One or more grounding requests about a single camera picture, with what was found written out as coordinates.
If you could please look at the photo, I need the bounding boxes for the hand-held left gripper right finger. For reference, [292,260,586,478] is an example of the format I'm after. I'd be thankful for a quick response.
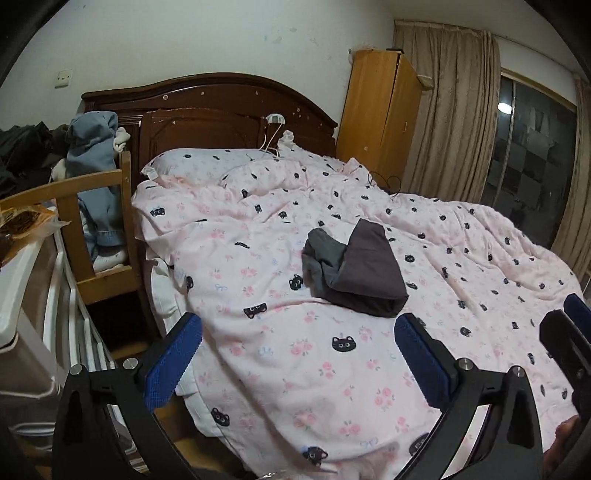
[393,313,543,480]

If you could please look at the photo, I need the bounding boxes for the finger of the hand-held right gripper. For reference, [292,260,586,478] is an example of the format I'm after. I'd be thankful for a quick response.
[563,293,591,325]
[539,310,591,411]

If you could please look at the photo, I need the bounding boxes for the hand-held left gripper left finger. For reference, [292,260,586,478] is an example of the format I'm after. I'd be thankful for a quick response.
[51,311,204,480]

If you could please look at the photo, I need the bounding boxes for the purple and grey jacket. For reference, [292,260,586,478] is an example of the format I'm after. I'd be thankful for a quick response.
[302,218,409,318]

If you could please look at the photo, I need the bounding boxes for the dark clothes pile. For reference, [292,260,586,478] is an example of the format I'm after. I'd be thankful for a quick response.
[0,122,70,195]

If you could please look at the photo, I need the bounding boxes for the person's right hand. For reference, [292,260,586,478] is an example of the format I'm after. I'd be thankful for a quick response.
[542,413,585,478]

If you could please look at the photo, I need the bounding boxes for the white bed sheet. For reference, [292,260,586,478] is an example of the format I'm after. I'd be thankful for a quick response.
[141,258,204,400]

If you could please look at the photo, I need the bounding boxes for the pink cat print duvet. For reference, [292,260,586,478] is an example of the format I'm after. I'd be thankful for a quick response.
[131,130,591,480]

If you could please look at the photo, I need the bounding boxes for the wooden chair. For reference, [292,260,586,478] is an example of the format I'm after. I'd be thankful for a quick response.
[0,152,141,305]

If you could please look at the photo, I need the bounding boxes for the dark window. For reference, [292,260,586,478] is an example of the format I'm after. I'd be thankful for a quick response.
[480,69,580,250]

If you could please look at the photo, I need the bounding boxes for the white plastic cabinet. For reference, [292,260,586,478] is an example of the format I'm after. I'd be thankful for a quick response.
[0,231,121,457]

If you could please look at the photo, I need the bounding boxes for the cat print pillow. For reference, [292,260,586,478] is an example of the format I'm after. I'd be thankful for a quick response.
[141,148,278,185]

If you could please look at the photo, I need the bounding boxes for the blue jeans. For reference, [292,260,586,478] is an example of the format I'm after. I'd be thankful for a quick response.
[65,111,125,250]

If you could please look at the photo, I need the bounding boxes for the orange snack bag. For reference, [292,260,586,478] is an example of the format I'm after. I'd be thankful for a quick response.
[0,205,70,245]

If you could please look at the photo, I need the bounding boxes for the dark wooden headboard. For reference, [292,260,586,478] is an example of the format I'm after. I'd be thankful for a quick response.
[81,71,340,176]

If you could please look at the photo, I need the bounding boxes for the wooden wardrobe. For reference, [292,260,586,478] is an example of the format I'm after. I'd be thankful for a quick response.
[335,48,422,178]

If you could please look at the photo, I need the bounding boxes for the black cable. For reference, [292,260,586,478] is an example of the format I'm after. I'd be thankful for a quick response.
[367,171,402,197]

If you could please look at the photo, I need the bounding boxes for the white charger cable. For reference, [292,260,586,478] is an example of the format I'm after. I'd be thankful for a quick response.
[259,122,283,160]

